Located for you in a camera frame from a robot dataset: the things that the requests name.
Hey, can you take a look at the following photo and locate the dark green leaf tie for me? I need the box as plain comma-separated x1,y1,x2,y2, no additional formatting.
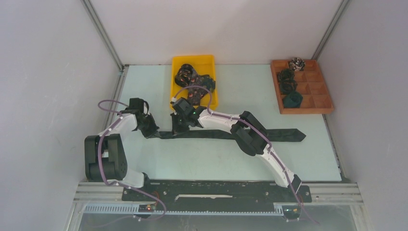
148,128,306,142

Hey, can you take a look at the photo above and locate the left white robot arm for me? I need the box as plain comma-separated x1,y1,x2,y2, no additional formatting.
84,98,159,201

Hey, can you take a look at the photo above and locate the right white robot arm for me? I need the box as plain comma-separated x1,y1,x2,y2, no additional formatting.
170,97,302,201

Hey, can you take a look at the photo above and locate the floral paisley tie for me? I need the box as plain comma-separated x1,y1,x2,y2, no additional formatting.
175,64,208,106

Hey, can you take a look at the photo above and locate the dark green floral tie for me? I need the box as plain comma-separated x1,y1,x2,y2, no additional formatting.
201,75,216,93

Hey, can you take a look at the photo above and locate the yellow plastic bin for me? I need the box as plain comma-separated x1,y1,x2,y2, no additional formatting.
170,54,218,111

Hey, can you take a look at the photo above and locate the dark rolled tie middle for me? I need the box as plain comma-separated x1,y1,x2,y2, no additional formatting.
279,79,298,95

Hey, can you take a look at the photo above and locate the dark rolled tie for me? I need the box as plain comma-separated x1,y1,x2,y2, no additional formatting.
279,79,298,95
277,68,294,83

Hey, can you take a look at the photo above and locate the dark rolled tie upper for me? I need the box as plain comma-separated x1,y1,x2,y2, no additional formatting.
277,68,294,83

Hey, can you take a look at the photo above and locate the teal rolled tie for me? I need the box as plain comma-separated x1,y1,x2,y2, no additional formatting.
282,91,303,108

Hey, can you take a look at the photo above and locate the white patterned rolled tie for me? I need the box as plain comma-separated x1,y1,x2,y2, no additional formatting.
288,57,306,72

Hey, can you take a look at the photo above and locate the brown wooden compartment tray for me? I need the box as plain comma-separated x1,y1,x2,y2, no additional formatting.
270,60,334,115

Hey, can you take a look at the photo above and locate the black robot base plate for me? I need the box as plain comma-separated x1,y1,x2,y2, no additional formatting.
121,180,312,213

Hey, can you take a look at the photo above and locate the aluminium frame rail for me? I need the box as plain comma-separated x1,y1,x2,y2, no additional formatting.
73,182,363,218

